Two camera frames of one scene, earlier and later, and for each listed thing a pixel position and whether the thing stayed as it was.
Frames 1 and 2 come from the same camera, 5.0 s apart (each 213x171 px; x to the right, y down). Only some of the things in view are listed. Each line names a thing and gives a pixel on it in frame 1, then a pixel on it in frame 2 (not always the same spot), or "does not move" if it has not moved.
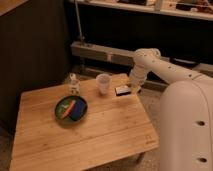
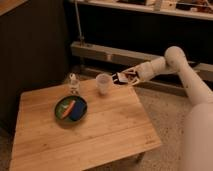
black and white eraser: [122, 90] -> [120, 78]
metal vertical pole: [79, 23] does not move
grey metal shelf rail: [128, 56] does not move
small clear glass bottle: [74, 85] does not move
